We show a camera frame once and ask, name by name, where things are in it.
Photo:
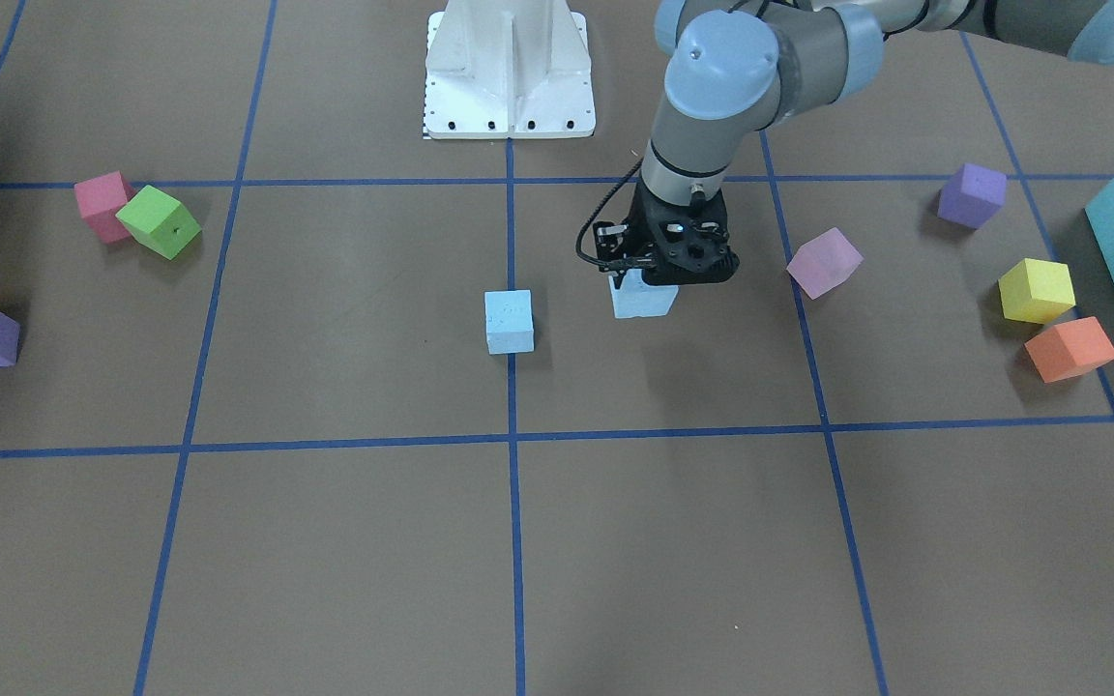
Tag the light blue foam block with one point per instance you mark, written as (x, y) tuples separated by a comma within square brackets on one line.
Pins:
[(509, 324)]

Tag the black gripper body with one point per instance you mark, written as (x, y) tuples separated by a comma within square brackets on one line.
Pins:
[(613, 243)]

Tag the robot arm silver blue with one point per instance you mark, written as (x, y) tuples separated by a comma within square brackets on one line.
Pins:
[(736, 68)]

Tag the dark purple block near bin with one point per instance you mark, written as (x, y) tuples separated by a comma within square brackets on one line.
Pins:
[(972, 196)]

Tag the green foam block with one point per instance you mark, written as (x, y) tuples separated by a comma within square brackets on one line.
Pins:
[(159, 222)]

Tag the red block beside green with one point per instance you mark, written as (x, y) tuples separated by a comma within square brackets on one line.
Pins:
[(99, 200)]

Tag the yellow foam block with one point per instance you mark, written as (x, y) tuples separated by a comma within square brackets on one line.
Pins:
[(1036, 291)]

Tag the lilac pink foam block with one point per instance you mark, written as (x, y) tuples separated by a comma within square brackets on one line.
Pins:
[(820, 265)]

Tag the orange block near bin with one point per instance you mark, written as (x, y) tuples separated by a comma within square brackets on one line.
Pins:
[(1069, 349)]

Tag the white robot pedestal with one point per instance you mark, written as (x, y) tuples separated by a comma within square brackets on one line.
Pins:
[(508, 69)]

